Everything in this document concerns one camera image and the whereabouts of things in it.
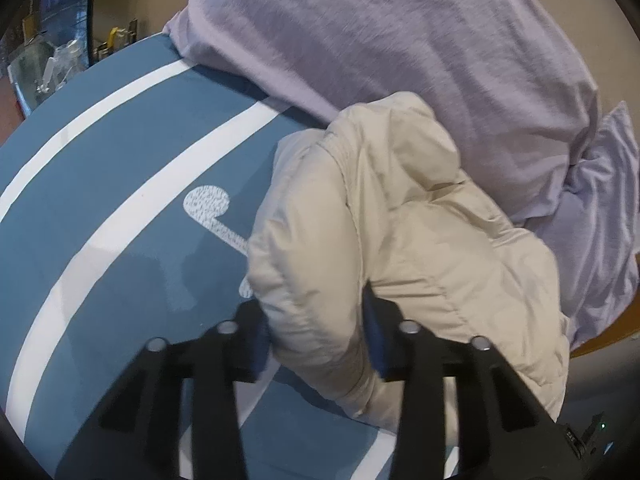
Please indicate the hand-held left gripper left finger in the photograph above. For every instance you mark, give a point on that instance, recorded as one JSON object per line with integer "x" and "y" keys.
{"x": 260, "y": 347}

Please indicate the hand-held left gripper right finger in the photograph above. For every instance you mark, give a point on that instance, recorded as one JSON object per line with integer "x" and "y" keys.
{"x": 375, "y": 347}

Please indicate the beige puffer jacket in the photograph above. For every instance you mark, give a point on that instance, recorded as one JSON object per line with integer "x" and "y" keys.
{"x": 410, "y": 240}

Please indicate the blue white-striped cloth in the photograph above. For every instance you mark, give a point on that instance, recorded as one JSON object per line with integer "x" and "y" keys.
{"x": 125, "y": 210}

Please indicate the lavender pillow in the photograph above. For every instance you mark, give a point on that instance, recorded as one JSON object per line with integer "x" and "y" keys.
{"x": 600, "y": 220}

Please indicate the lavender t-shirt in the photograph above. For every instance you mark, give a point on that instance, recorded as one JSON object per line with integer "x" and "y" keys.
{"x": 380, "y": 35}

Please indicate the small yellow object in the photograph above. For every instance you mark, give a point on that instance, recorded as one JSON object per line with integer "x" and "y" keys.
{"x": 114, "y": 39}

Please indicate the clear plastic bin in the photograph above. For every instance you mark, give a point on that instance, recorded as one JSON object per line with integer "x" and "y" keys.
{"x": 30, "y": 75}

